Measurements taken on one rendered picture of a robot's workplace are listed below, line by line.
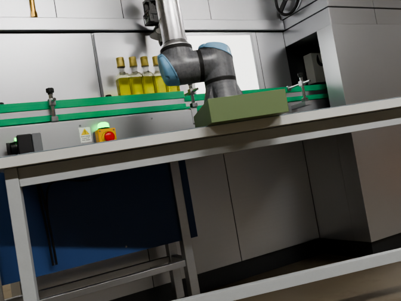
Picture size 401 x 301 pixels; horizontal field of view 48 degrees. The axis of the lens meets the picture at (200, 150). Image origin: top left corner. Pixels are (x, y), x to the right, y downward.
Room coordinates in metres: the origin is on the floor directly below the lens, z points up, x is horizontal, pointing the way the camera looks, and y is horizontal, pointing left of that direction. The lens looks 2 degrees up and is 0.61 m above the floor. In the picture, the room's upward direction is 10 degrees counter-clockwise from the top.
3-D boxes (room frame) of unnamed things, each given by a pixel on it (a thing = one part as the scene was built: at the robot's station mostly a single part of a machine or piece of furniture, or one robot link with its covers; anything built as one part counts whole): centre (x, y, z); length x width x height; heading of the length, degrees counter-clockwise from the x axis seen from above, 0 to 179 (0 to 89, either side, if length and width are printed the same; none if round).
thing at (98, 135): (1.72, 0.35, 0.79); 0.07 x 0.07 x 0.07; 28
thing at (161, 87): (2.06, 0.13, 0.99); 0.06 x 0.06 x 0.21; 30
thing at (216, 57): (1.60, -0.10, 0.98); 0.13 x 0.12 x 0.14; 99
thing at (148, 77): (2.03, 0.19, 0.99); 0.06 x 0.06 x 0.21; 29
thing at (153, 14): (2.07, 0.11, 1.37); 0.09 x 0.08 x 0.12; 120
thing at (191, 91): (1.98, 0.01, 0.95); 0.17 x 0.03 x 0.12; 28
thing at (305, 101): (2.29, -0.56, 0.90); 0.17 x 0.05 x 0.23; 28
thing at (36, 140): (1.58, 0.60, 0.79); 0.08 x 0.08 x 0.08; 28
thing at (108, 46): (2.28, 0.01, 1.15); 0.90 x 0.03 x 0.34; 118
